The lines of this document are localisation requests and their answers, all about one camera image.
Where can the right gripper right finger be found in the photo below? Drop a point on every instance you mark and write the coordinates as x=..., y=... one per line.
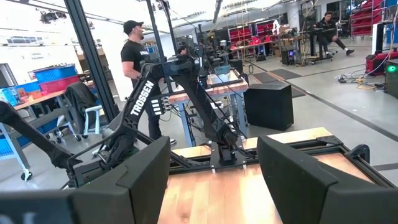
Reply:
x=298, y=193

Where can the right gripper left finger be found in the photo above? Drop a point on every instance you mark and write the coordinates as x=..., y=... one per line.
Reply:
x=143, y=186

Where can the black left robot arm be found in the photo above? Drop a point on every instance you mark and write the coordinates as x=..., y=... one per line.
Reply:
x=141, y=99

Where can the white office chair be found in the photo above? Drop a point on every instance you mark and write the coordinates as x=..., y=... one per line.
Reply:
x=93, y=119

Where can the black box cabinet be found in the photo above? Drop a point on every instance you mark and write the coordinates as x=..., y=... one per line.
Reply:
x=267, y=105

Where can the black jacket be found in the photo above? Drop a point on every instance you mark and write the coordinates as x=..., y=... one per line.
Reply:
x=77, y=99

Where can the black floor mat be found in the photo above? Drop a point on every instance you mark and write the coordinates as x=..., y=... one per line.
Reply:
x=280, y=74

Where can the wooden table blue legs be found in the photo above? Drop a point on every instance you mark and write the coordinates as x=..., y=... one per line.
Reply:
x=224, y=88

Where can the person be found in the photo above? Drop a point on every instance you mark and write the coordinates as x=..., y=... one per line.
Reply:
x=183, y=50
x=133, y=56
x=328, y=28

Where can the red plastic crate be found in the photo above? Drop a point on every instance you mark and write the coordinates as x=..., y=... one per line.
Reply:
x=59, y=85

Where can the small black computer tower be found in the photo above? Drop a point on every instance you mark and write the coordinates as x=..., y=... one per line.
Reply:
x=287, y=57

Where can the wooden workbench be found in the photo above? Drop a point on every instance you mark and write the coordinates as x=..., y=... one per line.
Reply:
x=37, y=99

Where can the blue plastic crate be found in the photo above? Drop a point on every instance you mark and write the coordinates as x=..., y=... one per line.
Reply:
x=56, y=74

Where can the black computer green lights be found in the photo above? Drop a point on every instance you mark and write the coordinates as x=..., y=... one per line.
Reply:
x=391, y=84

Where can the red tool cart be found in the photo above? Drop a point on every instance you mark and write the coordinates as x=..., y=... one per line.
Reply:
x=379, y=62

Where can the person's cap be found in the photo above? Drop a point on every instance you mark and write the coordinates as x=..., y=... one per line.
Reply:
x=132, y=25

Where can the red shelf rack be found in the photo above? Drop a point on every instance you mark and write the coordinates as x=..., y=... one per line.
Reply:
x=239, y=35

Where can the tall red storage rack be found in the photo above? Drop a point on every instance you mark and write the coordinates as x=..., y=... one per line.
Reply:
x=363, y=18

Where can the black hanging tube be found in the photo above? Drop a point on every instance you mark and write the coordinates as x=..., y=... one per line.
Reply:
x=217, y=11

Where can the black ceiling spotlight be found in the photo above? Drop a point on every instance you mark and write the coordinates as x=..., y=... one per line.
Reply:
x=48, y=17

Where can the black aluminium rig frame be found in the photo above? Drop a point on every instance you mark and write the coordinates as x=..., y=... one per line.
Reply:
x=90, y=62

